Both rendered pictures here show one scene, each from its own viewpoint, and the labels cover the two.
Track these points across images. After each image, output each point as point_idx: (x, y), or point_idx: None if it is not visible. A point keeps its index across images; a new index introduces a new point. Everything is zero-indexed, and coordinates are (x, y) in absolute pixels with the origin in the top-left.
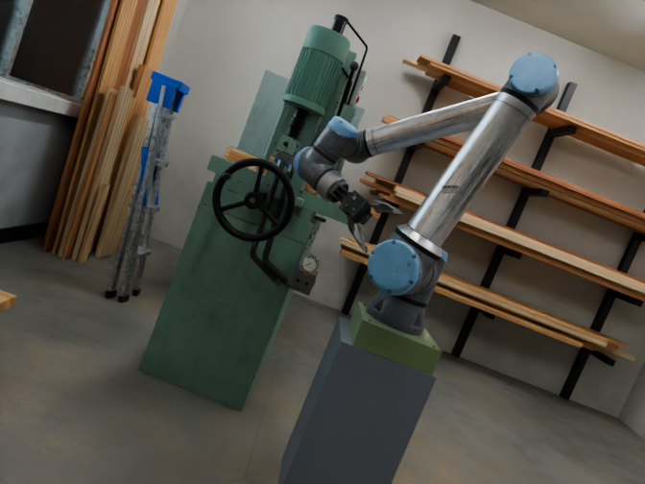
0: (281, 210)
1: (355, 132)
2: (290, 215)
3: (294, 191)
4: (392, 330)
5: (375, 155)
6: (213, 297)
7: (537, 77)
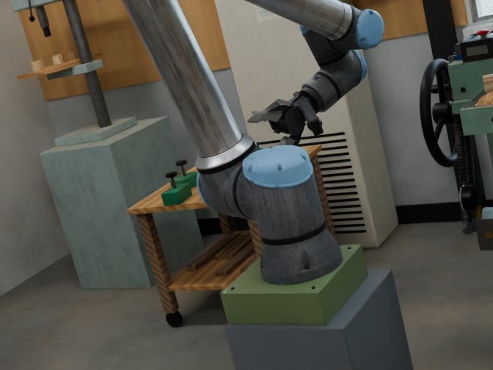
0: (455, 122)
1: (301, 26)
2: (422, 128)
3: (422, 95)
4: (256, 263)
5: (332, 37)
6: None
7: None
